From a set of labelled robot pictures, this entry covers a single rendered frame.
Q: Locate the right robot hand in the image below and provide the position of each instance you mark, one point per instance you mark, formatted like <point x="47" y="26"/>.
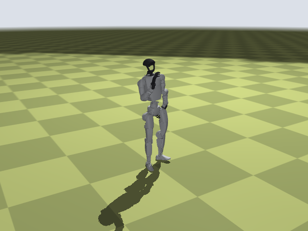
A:
<point x="154" y="78"/>

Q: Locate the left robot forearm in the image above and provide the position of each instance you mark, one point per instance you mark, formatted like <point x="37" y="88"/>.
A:
<point x="165" y="100"/>

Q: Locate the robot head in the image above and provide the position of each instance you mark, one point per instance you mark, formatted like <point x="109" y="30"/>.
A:
<point x="148" y="63"/>

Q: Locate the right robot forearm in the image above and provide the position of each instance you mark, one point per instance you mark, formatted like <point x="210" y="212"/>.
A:
<point x="147" y="93"/>

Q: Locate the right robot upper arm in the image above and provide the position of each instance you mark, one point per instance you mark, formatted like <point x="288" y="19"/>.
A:
<point x="141" y="86"/>

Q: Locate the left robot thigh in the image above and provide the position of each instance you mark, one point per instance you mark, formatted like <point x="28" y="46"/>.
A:
<point x="163" y="123"/>

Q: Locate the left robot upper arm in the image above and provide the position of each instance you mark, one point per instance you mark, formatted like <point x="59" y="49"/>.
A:
<point x="164" y="91"/>

